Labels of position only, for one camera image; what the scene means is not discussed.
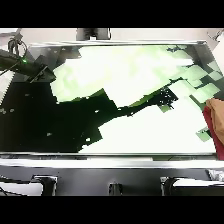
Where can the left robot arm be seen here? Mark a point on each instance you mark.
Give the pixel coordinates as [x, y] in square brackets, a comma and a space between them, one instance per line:
[20, 64]

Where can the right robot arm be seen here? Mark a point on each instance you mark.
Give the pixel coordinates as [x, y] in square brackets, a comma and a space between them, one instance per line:
[186, 187]

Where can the orange garment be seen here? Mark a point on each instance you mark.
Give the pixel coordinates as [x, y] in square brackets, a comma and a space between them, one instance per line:
[217, 111]

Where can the red garment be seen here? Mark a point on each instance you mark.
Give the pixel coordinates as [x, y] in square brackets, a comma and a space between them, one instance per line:
[217, 146]

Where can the silver frame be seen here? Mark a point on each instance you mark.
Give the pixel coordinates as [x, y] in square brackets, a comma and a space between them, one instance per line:
[110, 163]

